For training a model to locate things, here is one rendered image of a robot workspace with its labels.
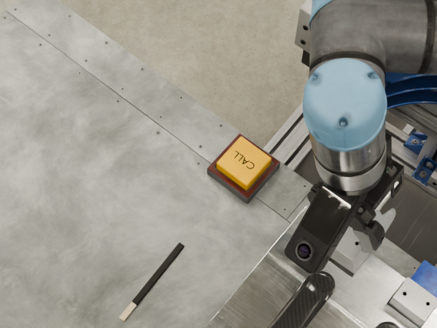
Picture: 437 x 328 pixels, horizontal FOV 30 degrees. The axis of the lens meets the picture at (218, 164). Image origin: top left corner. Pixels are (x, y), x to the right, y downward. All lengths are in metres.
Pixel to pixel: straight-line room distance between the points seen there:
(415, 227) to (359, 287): 0.81
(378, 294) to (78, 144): 0.51
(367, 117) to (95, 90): 0.68
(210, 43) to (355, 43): 1.56
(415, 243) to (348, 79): 1.16
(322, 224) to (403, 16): 0.25
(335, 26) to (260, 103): 1.44
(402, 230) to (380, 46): 1.11
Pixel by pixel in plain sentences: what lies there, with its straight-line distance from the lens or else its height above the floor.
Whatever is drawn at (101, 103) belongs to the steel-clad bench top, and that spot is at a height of 0.80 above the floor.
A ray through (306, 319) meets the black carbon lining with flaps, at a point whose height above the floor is 0.88.
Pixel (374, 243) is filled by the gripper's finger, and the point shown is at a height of 1.02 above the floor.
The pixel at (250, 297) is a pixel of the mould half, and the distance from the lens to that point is 1.09.
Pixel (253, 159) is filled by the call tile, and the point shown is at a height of 0.84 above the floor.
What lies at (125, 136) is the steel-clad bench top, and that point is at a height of 0.80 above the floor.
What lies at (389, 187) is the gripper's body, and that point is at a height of 1.09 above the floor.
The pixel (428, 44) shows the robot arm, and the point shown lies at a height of 1.27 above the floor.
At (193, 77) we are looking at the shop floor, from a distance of 2.28.
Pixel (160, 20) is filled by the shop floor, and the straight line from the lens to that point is 2.39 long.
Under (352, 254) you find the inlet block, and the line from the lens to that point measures 1.05.
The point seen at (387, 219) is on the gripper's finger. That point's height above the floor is 1.00.
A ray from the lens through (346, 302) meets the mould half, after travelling 1.10.
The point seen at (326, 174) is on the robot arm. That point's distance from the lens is 0.85.
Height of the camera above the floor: 1.93
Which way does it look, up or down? 64 degrees down
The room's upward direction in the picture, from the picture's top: 1 degrees clockwise
